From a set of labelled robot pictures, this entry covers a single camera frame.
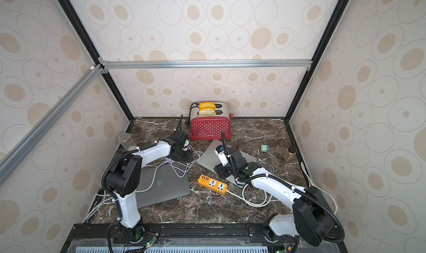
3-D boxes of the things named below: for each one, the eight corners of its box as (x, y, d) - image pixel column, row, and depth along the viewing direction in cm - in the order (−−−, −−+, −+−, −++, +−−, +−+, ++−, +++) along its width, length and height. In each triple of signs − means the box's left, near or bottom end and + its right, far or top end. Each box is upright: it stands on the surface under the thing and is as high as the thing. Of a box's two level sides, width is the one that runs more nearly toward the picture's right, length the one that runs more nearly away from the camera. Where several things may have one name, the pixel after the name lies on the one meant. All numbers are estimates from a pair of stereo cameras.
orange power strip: (196, 185, 90) (195, 182, 88) (200, 176, 94) (200, 173, 91) (224, 196, 86) (224, 194, 84) (228, 186, 90) (228, 184, 87)
